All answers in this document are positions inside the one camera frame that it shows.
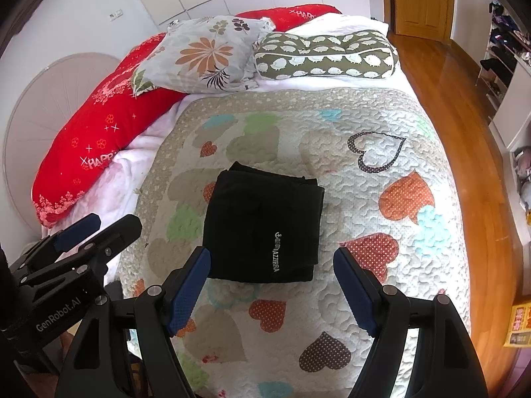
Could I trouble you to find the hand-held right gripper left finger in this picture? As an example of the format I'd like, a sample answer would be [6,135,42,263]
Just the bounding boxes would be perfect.
[60,247,211,398]

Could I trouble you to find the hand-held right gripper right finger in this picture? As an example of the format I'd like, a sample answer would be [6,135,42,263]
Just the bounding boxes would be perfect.
[333,248,488,398]

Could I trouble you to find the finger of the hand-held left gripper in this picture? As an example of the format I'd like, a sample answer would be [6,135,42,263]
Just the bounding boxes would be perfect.
[21,215,142,288]
[8,213,102,275]

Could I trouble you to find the black pants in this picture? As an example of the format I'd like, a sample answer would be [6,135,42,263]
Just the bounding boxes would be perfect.
[202,161,325,285]

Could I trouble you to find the long red pillow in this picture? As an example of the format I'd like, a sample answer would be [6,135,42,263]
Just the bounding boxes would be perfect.
[31,4,343,229]

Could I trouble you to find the round beige board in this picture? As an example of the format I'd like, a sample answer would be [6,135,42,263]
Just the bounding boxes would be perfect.
[4,52,121,237]

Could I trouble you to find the yellow box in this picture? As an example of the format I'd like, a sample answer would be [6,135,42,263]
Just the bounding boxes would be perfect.
[504,302,531,348]

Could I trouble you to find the heart-patterned quilt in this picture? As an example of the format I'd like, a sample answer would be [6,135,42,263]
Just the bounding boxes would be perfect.
[116,87,471,398]

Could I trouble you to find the floral pillow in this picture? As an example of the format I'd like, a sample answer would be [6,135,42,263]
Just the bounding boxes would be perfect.
[130,16,276,94]

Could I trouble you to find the grey bundle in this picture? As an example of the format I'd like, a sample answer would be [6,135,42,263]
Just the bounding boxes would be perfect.
[512,145,531,212]

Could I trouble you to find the white open shelf unit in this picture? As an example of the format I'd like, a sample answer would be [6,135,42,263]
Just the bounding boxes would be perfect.
[475,2,531,150]

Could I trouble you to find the green hedgehog-print pillow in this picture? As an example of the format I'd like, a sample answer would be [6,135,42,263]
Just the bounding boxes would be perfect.
[253,29,400,80]

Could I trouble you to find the dark clothes on shelf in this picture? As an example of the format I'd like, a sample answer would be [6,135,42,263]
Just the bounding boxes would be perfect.
[480,2,531,77]

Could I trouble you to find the wooden door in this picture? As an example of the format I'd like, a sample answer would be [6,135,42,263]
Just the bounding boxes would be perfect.
[390,0,455,42]

